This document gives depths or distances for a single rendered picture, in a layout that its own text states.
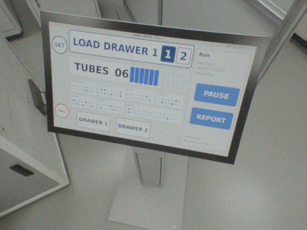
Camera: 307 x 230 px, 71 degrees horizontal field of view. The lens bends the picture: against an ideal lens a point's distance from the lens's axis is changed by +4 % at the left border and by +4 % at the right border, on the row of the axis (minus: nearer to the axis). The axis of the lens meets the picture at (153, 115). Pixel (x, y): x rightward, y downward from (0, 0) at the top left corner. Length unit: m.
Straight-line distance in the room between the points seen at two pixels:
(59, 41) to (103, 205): 1.17
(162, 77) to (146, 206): 1.09
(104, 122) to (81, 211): 1.07
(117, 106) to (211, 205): 1.15
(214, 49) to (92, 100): 0.32
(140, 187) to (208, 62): 1.13
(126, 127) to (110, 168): 1.05
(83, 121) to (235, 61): 0.41
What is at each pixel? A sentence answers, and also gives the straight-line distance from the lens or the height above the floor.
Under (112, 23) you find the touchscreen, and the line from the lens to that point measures 0.54.
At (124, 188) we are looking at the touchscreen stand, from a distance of 1.51.
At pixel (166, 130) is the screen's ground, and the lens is 0.55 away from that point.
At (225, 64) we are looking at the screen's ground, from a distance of 0.51.
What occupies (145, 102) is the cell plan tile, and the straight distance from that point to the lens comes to 0.53.
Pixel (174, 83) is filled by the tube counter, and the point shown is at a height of 1.11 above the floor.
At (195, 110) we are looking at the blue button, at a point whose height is 1.06.
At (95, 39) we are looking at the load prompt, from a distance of 0.55.
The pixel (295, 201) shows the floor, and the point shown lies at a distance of 1.77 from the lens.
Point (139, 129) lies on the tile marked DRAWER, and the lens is 0.56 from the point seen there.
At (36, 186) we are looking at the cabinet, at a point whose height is 0.22.
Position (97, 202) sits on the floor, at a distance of 1.56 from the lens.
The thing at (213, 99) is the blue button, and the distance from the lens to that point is 0.52.
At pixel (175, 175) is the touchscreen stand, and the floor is 0.04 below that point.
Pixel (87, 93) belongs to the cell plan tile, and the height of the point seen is 1.06.
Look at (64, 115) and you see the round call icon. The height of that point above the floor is 1.01.
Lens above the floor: 1.49
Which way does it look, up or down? 58 degrees down
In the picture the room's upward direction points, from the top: 1 degrees counter-clockwise
